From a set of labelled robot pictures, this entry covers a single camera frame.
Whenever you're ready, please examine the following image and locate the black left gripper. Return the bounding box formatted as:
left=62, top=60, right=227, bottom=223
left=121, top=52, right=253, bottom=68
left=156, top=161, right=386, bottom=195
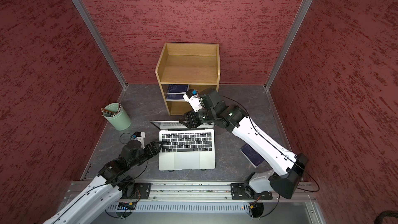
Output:
left=128, top=141, right=163, bottom=170

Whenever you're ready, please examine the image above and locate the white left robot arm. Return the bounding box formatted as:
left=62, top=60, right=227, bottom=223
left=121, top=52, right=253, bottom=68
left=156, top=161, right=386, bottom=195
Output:
left=45, top=140, right=163, bottom=224

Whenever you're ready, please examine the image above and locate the silver laptop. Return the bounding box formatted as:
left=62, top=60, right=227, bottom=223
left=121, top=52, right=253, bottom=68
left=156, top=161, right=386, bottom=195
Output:
left=150, top=120, right=216, bottom=171

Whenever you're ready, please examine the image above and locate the coloured pencils bundle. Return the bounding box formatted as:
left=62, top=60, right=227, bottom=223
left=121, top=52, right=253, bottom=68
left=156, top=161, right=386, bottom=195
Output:
left=101, top=103, right=121, bottom=118

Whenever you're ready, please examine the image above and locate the blue book on shelf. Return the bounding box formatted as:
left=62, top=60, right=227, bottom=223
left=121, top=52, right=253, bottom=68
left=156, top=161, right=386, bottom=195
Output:
left=165, top=84, right=189, bottom=101

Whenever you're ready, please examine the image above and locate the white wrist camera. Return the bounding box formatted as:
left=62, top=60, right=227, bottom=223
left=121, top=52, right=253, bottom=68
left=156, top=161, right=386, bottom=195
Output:
left=183, top=89, right=203, bottom=113
left=133, top=132, right=145, bottom=149

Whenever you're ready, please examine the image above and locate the left aluminium corner post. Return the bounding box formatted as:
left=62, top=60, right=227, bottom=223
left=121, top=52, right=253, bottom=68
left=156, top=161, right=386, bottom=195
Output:
left=72, top=0, right=128, bottom=90

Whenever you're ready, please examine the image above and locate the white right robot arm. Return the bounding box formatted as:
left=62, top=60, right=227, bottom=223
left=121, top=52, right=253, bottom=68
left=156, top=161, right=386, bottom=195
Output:
left=180, top=88, right=308, bottom=199

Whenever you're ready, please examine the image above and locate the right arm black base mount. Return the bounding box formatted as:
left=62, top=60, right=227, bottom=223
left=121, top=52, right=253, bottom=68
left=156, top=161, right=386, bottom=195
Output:
left=230, top=183, right=273, bottom=200

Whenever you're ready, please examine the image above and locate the green pencil cup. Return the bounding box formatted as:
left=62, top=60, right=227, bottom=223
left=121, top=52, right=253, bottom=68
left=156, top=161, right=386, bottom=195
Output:
left=104, top=103, right=132, bottom=131

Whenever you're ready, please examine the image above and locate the wooden shelf unit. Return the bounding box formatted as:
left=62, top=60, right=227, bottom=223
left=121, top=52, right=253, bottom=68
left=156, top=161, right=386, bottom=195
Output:
left=155, top=43, right=221, bottom=116

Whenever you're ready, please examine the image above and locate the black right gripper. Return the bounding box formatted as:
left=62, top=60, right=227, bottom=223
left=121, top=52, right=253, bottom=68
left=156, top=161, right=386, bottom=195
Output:
left=179, top=104, right=217, bottom=128

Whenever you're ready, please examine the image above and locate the blue notebook on table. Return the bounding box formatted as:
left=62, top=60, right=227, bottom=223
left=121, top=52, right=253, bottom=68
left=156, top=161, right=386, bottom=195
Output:
left=240, top=144, right=265, bottom=168

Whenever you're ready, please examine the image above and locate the aluminium corner post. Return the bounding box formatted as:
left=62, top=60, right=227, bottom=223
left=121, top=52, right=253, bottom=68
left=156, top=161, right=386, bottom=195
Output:
left=265, top=0, right=313, bottom=91
left=72, top=0, right=128, bottom=90

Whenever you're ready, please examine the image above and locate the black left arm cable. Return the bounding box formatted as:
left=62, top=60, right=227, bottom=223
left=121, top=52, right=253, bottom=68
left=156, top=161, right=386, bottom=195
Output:
left=120, top=132, right=137, bottom=145

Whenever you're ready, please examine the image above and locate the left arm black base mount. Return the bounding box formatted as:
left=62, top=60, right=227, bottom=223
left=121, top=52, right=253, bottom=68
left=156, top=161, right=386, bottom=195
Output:
left=121, top=183, right=152, bottom=200

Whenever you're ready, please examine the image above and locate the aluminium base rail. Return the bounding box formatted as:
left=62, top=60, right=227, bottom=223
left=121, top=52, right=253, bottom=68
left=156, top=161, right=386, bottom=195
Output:
left=58, top=180, right=315, bottom=203

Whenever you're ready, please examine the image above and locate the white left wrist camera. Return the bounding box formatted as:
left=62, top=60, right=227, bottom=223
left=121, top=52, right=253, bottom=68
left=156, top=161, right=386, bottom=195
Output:
left=133, top=132, right=145, bottom=149

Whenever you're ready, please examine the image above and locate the right aluminium corner post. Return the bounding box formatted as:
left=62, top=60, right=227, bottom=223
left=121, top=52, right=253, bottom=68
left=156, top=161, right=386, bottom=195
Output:
left=265, top=0, right=313, bottom=91

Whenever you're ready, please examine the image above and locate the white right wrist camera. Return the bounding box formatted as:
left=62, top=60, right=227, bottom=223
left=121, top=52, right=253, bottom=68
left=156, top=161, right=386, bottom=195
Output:
left=183, top=89, right=203, bottom=113

